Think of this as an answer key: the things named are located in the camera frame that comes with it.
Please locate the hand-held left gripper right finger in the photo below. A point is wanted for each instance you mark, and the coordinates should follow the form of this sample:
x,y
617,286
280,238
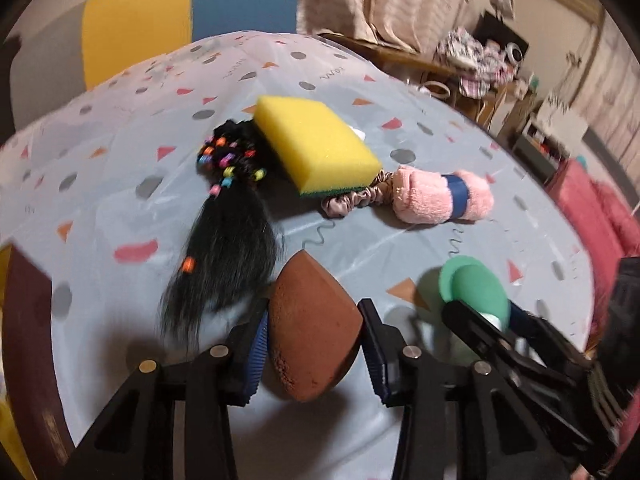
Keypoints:
x,y
376,360

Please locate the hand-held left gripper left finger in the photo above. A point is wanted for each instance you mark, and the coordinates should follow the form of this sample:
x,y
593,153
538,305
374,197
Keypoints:
x,y
254,355

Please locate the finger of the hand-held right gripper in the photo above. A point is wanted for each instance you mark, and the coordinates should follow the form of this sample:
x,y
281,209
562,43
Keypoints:
x,y
522,321
475,321

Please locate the green makeup puff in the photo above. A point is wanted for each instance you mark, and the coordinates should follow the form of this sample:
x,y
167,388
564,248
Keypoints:
x,y
475,285

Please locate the brown teardrop makeup sponge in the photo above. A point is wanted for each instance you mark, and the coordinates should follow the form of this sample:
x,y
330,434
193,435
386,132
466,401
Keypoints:
x,y
312,325

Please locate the black hairpiece with colourful beads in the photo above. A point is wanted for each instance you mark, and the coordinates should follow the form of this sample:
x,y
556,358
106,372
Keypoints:
x,y
235,230

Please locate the pink fluffy cloth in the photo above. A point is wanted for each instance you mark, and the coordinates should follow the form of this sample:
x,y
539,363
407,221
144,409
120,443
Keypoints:
x,y
590,210

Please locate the pink rolled towel blue band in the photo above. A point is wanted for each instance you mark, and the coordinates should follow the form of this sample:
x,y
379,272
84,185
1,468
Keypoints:
x,y
425,197

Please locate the beige satin scrunchie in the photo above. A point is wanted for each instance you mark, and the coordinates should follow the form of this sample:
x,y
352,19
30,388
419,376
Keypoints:
x,y
350,202

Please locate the grey storage unit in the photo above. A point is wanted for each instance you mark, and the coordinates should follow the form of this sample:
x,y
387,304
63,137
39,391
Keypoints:
x,y
535,155

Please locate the yellow kitchen sponge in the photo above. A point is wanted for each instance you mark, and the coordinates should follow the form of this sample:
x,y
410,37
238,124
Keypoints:
x,y
315,142

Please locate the dark brown wooden table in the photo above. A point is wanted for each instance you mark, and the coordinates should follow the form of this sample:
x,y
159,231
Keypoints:
x,y
30,335

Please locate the patterned plastic tablecloth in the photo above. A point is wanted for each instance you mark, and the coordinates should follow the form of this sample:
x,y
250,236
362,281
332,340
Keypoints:
x,y
125,160

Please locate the pile of patterned clothes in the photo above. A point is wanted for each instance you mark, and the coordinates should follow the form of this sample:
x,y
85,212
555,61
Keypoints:
x,y
470,60

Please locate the small white fan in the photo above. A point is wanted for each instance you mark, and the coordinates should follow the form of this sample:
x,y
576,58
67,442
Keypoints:
x,y
515,52

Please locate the wooden side table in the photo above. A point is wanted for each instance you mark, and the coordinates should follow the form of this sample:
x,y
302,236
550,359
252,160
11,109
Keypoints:
x,y
390,57

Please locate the black flat panel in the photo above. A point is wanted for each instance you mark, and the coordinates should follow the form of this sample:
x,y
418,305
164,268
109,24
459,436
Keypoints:
x,y
492,25

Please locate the beige patterned curtain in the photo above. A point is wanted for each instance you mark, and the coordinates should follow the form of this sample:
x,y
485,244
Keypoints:
x,y
390,0

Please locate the grey yellow blue chair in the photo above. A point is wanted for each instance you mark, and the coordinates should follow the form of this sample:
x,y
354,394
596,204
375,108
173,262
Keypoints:
x,y
135,25

